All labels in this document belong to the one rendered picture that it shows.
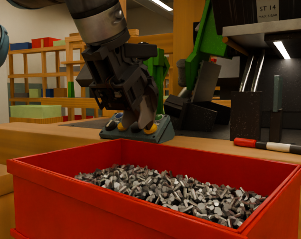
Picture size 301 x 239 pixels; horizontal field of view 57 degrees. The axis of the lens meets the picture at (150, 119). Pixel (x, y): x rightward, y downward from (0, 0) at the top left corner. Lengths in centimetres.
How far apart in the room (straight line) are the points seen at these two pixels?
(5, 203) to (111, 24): 40
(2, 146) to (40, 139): 17
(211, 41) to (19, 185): 57
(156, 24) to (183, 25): 1107
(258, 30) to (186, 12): 69
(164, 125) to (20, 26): 899
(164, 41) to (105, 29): 92
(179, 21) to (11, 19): 832
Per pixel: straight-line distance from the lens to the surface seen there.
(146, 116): 52
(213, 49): 76
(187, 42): 119
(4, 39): 71
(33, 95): 730
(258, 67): 69
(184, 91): 84
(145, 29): 1248
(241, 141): 57
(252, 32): 55
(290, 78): 88
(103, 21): 42
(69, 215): 32
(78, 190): 29
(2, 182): 61
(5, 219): 64
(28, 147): 83
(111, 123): 63
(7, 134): 89
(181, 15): 122
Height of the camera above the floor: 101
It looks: 6 degrees down
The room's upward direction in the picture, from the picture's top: straight up
